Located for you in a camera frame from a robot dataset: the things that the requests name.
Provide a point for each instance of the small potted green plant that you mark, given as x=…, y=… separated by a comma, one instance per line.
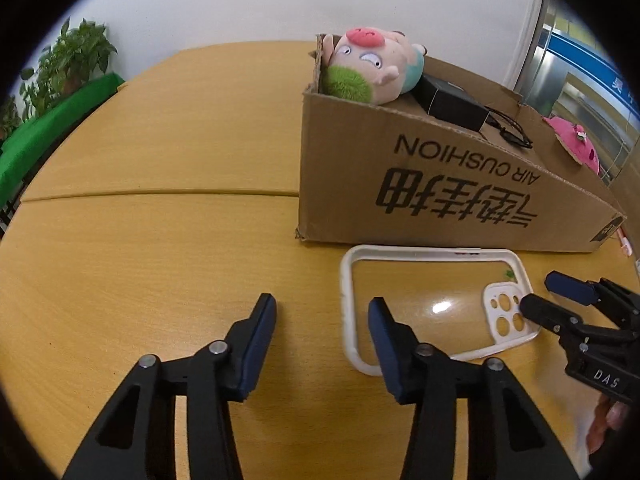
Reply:
x=10, y=117

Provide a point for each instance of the large potted green plant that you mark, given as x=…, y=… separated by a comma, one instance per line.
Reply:
x=75, y=55

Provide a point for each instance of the pig plush toy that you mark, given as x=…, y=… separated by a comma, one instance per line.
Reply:
x=380, y=70

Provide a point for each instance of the black sunglasses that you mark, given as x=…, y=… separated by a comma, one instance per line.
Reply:
x=512, y=136

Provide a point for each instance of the clear white phone case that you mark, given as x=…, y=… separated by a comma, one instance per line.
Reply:
x=348, y=310

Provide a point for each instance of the glass door with blue banner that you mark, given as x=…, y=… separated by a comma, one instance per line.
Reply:
x=585, y=75

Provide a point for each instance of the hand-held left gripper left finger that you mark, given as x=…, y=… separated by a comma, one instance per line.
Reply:
x=257, y=345

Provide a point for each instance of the person's right hand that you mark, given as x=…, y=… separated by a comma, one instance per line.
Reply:
x=607, y=425

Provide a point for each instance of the black rectangular box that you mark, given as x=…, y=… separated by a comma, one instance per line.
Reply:
x=450, y=102

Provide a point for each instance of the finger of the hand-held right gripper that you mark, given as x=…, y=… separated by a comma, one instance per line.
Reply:
x=545, y=312
x=570, y=286

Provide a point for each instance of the brown cardboard box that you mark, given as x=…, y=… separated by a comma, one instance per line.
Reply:
x=450, y=185

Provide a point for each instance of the wooden desk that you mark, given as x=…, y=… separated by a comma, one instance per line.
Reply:
x=175, y=260

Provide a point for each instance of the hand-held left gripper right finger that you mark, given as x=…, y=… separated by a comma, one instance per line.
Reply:
x=387, y=350

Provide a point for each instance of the pink bear plush toy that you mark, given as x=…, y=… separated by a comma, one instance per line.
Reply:
x=575, y=142

